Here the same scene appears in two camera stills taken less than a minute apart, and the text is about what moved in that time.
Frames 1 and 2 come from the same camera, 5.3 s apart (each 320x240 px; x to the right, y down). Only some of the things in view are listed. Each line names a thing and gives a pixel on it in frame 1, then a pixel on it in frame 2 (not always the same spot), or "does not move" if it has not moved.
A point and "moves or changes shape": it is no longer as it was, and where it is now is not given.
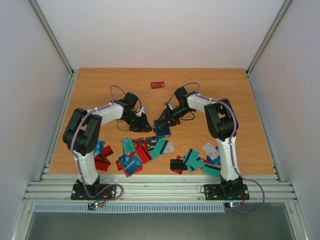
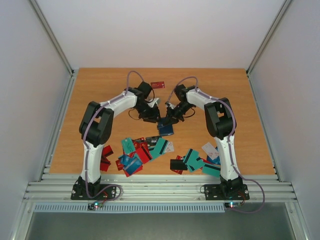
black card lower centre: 178,164 does not move
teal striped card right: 214,169 does not move
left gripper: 142,127 -> 153,117
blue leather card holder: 161,130 moves or changes shape
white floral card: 210,151 does not move
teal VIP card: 128,145 does not move
